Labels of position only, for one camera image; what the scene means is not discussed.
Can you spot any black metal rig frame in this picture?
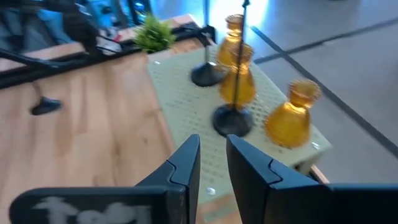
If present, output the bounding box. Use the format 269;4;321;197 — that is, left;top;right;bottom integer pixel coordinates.
0;24;216;91

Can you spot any black metal candlestick holder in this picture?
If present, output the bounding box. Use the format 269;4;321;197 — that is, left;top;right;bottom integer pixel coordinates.
30;80;63;116
190;0;226;88
212;0;254;138

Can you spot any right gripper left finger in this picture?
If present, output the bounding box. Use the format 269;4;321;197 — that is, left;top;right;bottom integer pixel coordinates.
9;134;201;224

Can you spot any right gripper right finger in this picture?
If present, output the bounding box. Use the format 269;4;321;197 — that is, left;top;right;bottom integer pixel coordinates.
226;134;398;224

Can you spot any green perforated metal riser table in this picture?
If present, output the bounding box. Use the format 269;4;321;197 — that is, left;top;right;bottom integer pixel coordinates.
146;43;333;206

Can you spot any amber glass candle holder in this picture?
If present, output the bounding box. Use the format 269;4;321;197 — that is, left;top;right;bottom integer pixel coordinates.
218;43;257;108
216;14;246;68
264;78;323;149

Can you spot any green plant in white pot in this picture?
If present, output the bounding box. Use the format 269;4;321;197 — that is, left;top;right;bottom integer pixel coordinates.
133;14;177;54

